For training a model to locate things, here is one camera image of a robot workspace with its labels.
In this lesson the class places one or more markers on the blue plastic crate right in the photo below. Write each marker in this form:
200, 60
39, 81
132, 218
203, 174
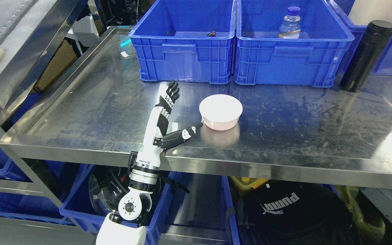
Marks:
262, 58

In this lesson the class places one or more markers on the black thermos flask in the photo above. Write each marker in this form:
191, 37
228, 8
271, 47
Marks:
366, 55

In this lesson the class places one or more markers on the plastic water bottle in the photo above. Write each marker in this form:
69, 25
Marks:
291, 25

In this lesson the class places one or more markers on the small dark clip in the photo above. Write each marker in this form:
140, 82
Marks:
212, 34

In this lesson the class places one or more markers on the blue plastic crate left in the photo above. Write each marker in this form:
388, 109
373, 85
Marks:
171, 41

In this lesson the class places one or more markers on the pink ikea bowl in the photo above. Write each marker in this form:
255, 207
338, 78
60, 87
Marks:
220, 112

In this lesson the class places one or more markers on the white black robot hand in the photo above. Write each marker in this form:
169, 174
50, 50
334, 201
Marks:
156, 138

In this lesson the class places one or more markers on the blue plastic crate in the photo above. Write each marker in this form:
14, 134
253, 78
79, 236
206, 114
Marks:
262, 58
171, 41

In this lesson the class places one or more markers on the blue crate under table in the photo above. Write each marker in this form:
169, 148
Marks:
79, 207

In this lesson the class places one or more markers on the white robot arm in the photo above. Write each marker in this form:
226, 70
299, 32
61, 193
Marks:
126, 196

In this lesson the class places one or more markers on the black puma bag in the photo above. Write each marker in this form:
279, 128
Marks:
292, 213

